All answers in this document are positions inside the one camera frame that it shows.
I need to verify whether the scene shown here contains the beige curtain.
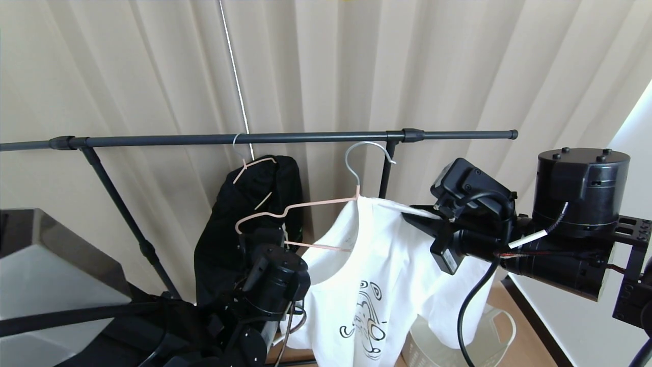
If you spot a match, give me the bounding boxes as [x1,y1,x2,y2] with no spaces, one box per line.
[0,0,652,306]

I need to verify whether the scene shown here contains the pink clothes hanger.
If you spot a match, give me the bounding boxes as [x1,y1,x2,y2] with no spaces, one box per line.
[234,141,397,253]
[232,134,279,211]

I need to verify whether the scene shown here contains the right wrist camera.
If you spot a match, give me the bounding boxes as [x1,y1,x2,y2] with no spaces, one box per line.
[430,158,518,227]

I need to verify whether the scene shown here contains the black clothes rack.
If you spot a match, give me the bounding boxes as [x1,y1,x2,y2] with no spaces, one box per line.
[0,128,519,367]

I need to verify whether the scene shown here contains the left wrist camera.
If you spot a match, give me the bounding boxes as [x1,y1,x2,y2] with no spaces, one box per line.
[237,227,286,258]

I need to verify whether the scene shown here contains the black shorts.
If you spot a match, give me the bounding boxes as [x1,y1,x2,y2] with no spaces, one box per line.
[194,155,305,307]

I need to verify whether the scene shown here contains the white garment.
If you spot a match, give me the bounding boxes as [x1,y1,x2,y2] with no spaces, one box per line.
[279,196,503,367]

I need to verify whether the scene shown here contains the white laundry basket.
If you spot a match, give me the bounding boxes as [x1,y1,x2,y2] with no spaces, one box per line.
[402,303,517,367]

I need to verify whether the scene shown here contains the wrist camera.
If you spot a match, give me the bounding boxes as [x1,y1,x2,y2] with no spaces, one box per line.
[430,158,518,227]
[237,227,286,258]

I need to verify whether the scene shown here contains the black cable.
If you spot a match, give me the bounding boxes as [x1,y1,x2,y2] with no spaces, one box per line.
[456,191,652,367]

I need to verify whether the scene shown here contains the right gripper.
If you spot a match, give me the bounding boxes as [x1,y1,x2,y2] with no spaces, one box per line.
[429,222,511,276]

